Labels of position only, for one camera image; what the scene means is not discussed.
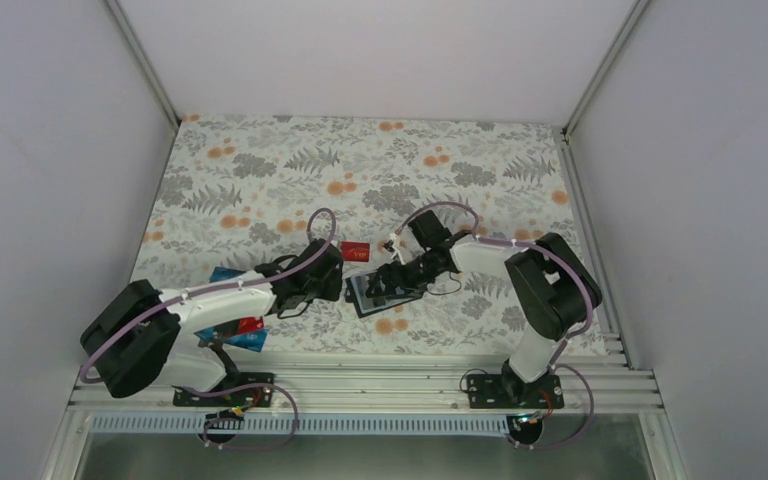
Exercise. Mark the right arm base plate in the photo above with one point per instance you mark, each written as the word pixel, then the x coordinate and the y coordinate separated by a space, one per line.
pixel 495 392

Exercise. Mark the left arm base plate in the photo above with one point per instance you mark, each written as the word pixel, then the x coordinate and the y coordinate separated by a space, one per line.
pixel 247 389

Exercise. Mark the blue card with chip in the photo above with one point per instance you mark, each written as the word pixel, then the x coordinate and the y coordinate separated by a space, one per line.
pixel 220 274

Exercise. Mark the red card lower left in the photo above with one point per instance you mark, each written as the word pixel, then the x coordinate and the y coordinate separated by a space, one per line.
pixel 249 324

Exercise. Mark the blue card far left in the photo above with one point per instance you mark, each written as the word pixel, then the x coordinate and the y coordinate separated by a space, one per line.
pixel 207 334

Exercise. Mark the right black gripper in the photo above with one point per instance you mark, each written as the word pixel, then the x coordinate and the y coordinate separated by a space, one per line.
pixel 386 271

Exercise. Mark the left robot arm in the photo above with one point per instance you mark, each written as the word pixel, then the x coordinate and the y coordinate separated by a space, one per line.
pixel 149 336

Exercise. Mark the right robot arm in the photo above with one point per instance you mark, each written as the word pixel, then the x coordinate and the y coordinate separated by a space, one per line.
pixel 555 291

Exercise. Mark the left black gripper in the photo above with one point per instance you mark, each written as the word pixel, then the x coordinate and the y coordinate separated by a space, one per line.
pixel 331 292

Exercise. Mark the red VIP card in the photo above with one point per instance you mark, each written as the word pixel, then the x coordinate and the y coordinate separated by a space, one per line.
pixel 355 251

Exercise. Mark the aluminium rail frame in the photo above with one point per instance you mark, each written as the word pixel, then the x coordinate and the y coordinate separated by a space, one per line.
pixel 420 384

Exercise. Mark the black card holder wallet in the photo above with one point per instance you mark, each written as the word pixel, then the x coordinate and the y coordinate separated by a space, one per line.
pixel 369 294

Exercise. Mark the blue card lower left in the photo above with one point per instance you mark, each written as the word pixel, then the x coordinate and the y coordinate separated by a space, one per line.
pixel 253 341

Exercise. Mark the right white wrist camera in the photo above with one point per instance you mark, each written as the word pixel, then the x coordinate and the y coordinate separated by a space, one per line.
pixel 393 247

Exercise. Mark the floral patterned table mat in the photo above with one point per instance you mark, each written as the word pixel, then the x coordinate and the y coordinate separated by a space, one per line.
pixel 240 190

